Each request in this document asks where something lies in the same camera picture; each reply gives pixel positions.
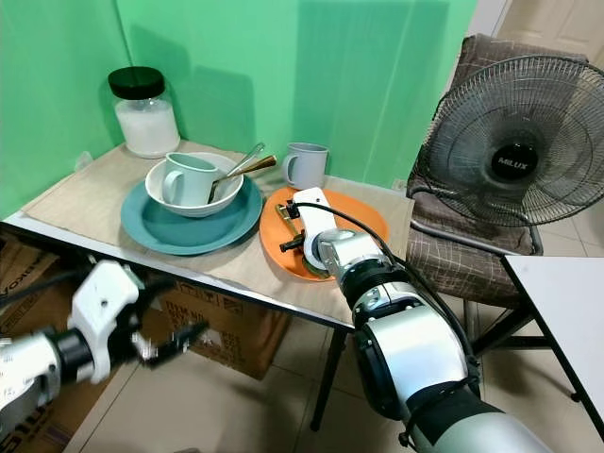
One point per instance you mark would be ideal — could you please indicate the glass jar with black lid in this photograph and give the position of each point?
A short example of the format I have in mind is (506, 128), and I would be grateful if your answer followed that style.
(147, 125)

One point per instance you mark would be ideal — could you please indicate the beige table mat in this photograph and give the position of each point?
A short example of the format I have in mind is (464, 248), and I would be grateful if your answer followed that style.
(85, 193)

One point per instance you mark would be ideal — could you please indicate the orange plate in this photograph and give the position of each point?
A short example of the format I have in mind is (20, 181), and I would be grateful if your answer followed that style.
(363, 212)

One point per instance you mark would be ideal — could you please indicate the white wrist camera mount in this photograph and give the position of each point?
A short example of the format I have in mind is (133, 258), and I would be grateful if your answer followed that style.
(104, 302)
(316, 219)

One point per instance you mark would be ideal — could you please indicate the large printed cardboard box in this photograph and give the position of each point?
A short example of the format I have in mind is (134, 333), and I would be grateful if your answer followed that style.
(26, 264)

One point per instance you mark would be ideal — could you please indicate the gold spoon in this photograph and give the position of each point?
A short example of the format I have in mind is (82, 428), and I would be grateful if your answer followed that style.
(260, 165)

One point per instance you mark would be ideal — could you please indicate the pale green mug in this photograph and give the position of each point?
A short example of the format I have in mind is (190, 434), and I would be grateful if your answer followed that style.
(185, 182)

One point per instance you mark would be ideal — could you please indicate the small cardboard box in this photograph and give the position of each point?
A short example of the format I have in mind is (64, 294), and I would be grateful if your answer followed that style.
(241, 330)

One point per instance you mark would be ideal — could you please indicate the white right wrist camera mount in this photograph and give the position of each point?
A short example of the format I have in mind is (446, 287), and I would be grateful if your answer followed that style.
(316, 219)

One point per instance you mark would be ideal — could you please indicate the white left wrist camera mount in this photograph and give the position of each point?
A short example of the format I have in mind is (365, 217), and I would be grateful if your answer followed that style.
(104, 302)

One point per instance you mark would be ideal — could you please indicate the white bowl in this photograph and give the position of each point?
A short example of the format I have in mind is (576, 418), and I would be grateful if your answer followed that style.
(226, 195)

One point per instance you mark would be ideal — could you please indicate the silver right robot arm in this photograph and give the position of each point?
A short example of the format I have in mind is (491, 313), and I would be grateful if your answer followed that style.
(420, 354)

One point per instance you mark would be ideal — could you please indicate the black Milux fan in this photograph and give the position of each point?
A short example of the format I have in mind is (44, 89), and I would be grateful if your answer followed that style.
(515, 162)

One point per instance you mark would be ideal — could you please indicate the grey mug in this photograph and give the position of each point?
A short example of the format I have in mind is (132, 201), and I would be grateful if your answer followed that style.
(308, 168)

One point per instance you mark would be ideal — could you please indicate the teal plate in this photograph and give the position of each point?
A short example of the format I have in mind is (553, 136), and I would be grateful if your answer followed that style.
(165, 236)

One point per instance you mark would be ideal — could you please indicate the brown plaid covered chair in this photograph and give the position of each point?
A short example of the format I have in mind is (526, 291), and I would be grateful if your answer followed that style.
(445, 264)

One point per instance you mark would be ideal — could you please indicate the silver spoon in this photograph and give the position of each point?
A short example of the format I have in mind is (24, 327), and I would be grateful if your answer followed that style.
(248, 158)

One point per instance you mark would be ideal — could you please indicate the gold fork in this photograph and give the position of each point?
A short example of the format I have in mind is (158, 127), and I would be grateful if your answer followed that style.
(288, 225)

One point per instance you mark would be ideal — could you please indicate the clear plastic table clip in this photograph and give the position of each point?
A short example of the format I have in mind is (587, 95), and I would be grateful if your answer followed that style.
(82, 160)

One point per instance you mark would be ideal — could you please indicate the white side table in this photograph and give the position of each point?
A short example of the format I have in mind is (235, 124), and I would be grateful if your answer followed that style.
(566, 321)

